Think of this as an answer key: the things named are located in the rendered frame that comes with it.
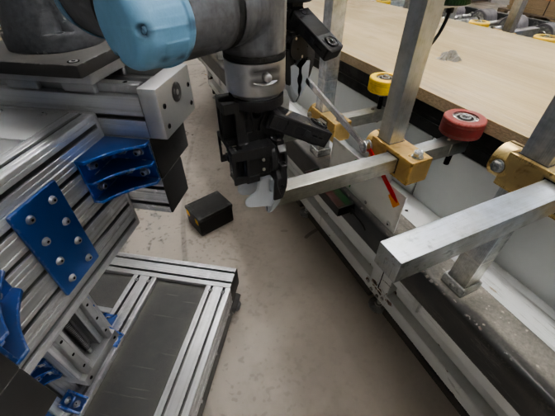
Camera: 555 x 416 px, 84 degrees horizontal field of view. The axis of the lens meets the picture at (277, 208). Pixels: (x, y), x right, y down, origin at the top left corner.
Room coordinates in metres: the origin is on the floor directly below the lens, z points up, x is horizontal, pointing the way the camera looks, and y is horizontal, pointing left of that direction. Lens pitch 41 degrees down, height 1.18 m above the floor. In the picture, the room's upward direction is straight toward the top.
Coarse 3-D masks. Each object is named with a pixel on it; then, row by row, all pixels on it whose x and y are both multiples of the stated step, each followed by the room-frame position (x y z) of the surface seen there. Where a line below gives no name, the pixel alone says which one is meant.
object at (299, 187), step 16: (416, 144) 0.55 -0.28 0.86; (432, 144) 0.55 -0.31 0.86; (448, 144) 0.55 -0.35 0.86; (464, 144) 0.57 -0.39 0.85; (368, 160) 0.50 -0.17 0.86; (384, 160) 0.50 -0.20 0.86; (432, 160) 0.54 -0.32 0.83; (304, 176) 0.45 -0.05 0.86; (320, 176) 0.45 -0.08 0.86; (336, 176) 0.45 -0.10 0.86; (352, 176) 0.46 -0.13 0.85; (368, 176) 0.47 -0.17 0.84; (288, 192) 0.41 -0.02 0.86; (304, 192) 0.42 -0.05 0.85; (320, 192) 0.43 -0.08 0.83
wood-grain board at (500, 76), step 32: (320, 0) 2.08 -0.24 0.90; (352, 0) 2.08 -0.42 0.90; (352, 32) 1.32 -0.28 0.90; (384, 32) 1.32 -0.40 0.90; (448, 32) 1.32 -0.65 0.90; (480, 32) 1.32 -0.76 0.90; (352, 64) 1.01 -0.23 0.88; (384, 64) 0.93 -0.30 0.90; (448, 64) 0.93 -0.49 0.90; (480, 64) 0.93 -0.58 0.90; (512, 64) 0.93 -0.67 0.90; (544, 64) 0.93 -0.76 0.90; (416, 96) 0.76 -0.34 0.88; (448, 96) 0.70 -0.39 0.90; (480, 96) 0.70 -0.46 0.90; (512, 96) 0.70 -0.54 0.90; (544, 96) 0.70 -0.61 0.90; (512, 128) 0.55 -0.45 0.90
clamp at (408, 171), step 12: (372, 132) 0.59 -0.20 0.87; (372, 144) 0.57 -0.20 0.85; (384, 144) 0.54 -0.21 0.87; (396, 144) 0.54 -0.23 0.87; (408, 144) 0.54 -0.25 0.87; (396, 156) 0.50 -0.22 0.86; (408, 156) 0.49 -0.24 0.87; (396, 168) 0.50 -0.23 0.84; (408, 168) 0.47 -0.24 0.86; (420, 168) 0.48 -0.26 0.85; (408, 180) 0.47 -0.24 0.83; (420, 180) 0.48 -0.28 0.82
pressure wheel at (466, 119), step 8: (448, 112) 0.60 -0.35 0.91; (456, 112) 0.61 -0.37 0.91; (464, 112) 0.61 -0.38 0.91; (472, 112) 0.60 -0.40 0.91; (448, 120) 0.57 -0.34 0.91; (456, 120) 0.57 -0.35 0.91; (464, 120) 0.57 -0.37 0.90; (472, 120) 0.57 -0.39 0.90; (480, 120) 0.57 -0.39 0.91; (440, 128) 0.59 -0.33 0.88; (448, 128) 0.56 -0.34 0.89; (456, 128) 0.55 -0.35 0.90; (464, 128) 0.55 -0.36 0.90; (472, 128) 0.54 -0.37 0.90; (480, 128) 0.54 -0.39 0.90; (448, 136) 0.56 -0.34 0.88; (456, 136) 0.55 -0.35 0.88; (464, 136) 0.54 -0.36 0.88; (472, 136) 0.54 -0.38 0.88; (480, 136) 0.55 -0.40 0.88; (448, 160) 0.58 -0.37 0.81
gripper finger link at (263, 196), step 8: (264, 176) 0.38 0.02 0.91; (264, 184) 0.38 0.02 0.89; (272, 184) 0.38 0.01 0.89; (256, 192) 0.38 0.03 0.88; (264, 192) 0.38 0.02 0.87; (272, 192) 0.38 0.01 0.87; (248, 200) 0.37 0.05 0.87; (256, 200) 0.38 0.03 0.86; (264, 200) 0.38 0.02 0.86; (272, 200) 0.38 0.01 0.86; (280, 200) 0.38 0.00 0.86; (272, 208) 0.39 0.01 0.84
